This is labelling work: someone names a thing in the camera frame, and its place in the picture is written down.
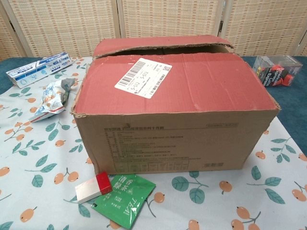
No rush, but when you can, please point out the clear box with red items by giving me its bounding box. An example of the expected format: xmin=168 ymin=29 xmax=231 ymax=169
xmin=253 ymin=55 xmax=303 ymax=87

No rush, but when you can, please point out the blue white toothpaste box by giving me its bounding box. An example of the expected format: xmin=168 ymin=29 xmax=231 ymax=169
xmin=6 ymin=52 xmax=73 ymax=87

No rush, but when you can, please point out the crumpled white snack packet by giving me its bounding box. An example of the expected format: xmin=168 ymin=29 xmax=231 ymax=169
xmin=28 ymin=78 xmax=77 ymax=123

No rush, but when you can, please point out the woven bamboo folding screen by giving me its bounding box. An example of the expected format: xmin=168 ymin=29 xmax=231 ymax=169
xmin=0 ymin=0 xmax=307 ymax=62

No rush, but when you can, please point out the cardboard box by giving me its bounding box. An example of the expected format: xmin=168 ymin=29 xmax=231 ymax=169
xmin=69 ymin=34 xmax=282 ymax=175

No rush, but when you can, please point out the floral print tablecloth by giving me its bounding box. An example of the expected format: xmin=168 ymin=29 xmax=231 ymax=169
xmin=0 ymin=56 xmax=307 ymax=230

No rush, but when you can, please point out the small red white box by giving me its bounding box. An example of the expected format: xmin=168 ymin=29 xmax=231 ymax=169
xmin=74 ymin=171 xmax=113 ymax=205

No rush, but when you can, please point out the green tea sachet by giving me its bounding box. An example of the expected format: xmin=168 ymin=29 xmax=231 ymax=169
xmin=91 ymin=173 xmax=156 ymax=230

